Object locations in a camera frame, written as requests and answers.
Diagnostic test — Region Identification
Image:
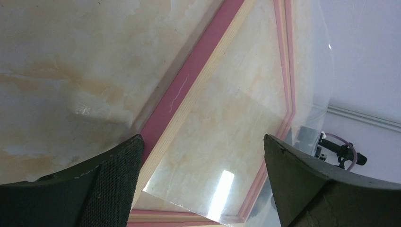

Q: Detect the pink wooden picture frame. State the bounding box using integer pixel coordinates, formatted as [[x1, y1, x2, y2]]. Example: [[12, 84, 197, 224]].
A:
[[127, 0, 296, 227]]

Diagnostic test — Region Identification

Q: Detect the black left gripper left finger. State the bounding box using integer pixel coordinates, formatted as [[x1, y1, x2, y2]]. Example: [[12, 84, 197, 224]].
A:
[[0, 134, 144, 227]]

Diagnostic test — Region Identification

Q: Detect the clear acrylic sheet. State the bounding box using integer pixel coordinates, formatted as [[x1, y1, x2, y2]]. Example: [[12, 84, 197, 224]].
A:
[[142, 0, 334, 227]]

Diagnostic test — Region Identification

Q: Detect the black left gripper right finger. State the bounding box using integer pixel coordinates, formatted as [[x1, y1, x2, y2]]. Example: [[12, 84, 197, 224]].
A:
[[263, 134, 401, 227]]

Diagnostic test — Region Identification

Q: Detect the black microphone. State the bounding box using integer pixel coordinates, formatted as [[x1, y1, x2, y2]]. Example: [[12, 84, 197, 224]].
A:
[[297, 127, 368, 170]]

